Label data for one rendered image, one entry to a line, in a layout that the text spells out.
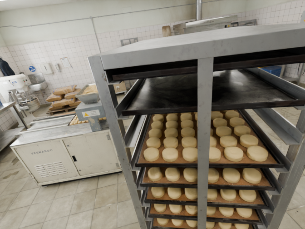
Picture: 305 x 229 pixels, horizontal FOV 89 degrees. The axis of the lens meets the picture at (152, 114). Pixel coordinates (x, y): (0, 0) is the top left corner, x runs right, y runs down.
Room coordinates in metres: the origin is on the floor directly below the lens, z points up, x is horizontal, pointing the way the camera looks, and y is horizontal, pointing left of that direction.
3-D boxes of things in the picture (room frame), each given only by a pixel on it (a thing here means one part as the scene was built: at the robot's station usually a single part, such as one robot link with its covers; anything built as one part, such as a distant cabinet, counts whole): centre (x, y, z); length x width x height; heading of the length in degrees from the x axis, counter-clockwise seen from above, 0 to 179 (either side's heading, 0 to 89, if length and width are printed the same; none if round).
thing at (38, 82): (5.37, 3.61, 0.93); 0.99 x 0.38 x 1.09; 97
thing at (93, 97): (2.07, 0.75, 1.25); 0.56 x 0.29 x 0.14; 2
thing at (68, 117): (2.22, 0.87, 0.87); 2.01 x 0.03 x 0.07; 92
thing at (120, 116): (0.66, 0.01, 1.68); 0.64 x 0.03 x 0.03; 168
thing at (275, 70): (4.46, -3.73, 0.36); 0.47 x 0.38 x 0.26; 98
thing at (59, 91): (5.07, 2.72, 0.62); 0.72 x 0.42 x 0.17; 103
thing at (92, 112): (2.07, 0.75, 1.01); 0.72 x 0.33 x 0.34; 2
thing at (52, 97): (5.03, 3.03, 0.47); 0.72 x 0.42 x 0.17; 7
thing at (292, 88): (0.58, -0.38, 1.68); 0.64 x 0.03 x 0.03; 168
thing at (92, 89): (2.08, 0.75, 1.28); 0.54 x 0.27 x 0.06; 2
